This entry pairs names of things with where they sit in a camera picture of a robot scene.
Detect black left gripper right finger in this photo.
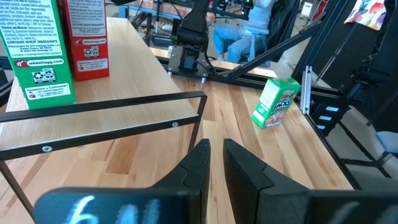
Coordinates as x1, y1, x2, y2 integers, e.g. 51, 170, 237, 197
223, 139, 312, 224

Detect colourful floral cloth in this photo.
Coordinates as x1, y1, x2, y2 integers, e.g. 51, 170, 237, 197
343, 0, 388, 31

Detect red Froot Loops cereal box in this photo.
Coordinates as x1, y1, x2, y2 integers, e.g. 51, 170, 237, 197
58, 0, 110, 82

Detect black office chair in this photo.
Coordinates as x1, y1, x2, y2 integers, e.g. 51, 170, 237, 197
267, 0, 301, 47

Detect silver metal bracket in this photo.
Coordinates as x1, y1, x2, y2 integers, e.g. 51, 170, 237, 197
300, 65, 313, 115

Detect light blue seat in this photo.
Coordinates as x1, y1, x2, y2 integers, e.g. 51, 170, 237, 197
374, 130, 398, 155

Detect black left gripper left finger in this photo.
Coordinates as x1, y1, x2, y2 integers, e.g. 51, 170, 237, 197
149, 139, 211, 224

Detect person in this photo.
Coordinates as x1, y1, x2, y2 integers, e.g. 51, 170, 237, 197
213, 0, 280, 64

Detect green Apple Jacks cereal box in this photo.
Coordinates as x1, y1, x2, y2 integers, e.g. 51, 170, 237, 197
251, 77, 302, 129
0, 0, 77, 110

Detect black box blue labels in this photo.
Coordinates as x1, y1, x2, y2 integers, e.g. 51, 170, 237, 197
310, 101, 351, 138

